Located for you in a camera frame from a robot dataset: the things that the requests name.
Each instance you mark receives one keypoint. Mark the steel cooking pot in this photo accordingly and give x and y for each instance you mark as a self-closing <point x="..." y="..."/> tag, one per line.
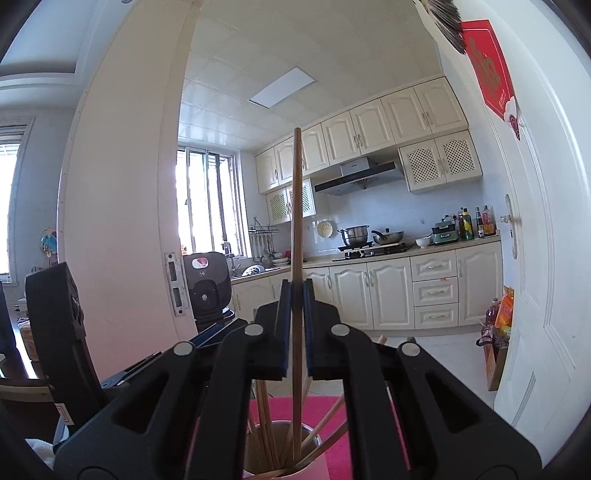
<point x="353" y="236"/>

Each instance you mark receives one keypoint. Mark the white bowl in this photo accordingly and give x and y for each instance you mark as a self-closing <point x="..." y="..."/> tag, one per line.
<point x="423" y="242"/>

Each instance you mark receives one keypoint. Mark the black wok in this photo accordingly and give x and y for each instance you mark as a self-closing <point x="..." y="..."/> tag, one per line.
<point x="388" y="237"/>

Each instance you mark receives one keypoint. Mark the square ceiling light panel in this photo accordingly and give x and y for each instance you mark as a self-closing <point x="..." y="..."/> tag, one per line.
<point x="282" y="87"/>

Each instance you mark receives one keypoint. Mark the small cream lattice cabinet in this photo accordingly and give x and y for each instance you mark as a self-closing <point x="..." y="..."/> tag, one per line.
<point x="279" y="205"/>

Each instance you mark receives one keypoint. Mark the black gas stove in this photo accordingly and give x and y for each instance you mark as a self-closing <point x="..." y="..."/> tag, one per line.
<point x="374" y="251"/>

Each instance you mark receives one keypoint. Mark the round wall plate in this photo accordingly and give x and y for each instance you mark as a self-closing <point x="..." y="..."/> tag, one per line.
<point x="324" y="229"/>

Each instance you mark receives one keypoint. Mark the cream upper kitchen cabinets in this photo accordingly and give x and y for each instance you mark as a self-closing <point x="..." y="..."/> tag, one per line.
<point x="369" y="129"/>

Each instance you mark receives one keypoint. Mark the red door poster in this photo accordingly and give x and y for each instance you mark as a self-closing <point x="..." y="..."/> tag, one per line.
<point x="489" y="69"/>

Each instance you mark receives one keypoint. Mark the dark sauce bottle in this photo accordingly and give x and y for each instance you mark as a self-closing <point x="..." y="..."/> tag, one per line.
<point x="479" y="227"/>

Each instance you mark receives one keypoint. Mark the steel range hood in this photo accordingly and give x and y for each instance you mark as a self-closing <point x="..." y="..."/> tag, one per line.
<point x="360" y="177"/>

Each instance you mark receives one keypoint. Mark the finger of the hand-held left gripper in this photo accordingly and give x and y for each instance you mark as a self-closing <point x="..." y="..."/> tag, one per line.
<point x="205" y="336"/>
<point x="131" y="369"/>

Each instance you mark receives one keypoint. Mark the white cylindrical cup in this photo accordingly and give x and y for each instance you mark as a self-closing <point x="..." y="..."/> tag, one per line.
<point x="318" y="468"/>

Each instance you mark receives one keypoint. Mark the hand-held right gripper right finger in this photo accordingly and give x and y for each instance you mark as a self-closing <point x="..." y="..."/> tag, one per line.
<point x="308" y="332"/>

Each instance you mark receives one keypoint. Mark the hanging utensil rack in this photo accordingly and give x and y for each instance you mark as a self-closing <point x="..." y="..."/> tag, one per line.
<point x="263" y="237"/>

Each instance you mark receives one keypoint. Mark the green electric cooker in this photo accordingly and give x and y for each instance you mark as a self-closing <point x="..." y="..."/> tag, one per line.
<point x="445" y="233"/>

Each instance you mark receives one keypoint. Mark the slender wooden chopstick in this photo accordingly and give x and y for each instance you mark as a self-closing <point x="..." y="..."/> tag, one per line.
<point x="298" y="230"/>

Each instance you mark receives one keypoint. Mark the white panelled door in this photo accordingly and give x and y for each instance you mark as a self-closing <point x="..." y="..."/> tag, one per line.
<point x="549" y="230"/>

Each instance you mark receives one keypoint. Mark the cream cabinet drawer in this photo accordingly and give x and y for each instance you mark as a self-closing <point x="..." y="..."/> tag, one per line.
<point x="434" y="270"/>
<point x="435" y="292"/>
<point x="437" y="316"/>

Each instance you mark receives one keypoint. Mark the cardboard box with bottles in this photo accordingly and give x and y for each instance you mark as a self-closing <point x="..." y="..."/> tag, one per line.
<point x="496" y="341"/>

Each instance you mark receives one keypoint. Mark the kitchen window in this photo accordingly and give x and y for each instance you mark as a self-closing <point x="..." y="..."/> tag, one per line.
<point x="207" y="203"/>

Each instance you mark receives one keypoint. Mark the metal door latch plate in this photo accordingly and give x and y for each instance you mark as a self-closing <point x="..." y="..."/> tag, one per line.
<point x="175" y="284"/>

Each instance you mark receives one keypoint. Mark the dark feather fan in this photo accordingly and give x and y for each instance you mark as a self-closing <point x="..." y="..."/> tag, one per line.
<point x="443" y="23"/>

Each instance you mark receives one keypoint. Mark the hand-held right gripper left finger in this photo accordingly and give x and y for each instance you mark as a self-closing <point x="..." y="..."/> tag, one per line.
<point x="285" y="332"/>

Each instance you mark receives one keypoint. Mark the cream lower kitchen cabinets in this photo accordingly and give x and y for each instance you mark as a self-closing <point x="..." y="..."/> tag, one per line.
<point x="383" y="295"/>

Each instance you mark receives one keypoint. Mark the group of wooden chopsticks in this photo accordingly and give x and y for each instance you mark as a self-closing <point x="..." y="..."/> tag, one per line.
<point x="265" y="415"/>

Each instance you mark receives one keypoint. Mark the wide cream lattice cabinet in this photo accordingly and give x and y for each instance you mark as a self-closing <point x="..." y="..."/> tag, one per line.
<point x="438" y="161"/>

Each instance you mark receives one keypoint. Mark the green oil bottle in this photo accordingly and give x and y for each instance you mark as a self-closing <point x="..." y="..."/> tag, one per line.
<point x="467" y="226"/>

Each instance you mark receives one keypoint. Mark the cream kitchen cabinets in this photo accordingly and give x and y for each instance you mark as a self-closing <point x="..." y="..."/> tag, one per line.
<point x="369" y="129"/>
<point x="383" y="295"/>

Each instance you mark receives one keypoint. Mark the dark wooden furniture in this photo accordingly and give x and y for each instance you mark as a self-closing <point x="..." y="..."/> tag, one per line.
<point x="23" y="397"/>

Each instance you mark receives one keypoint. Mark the cream sliding door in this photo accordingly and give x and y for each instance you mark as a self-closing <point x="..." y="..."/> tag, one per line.
<point x="124" y="184"/>

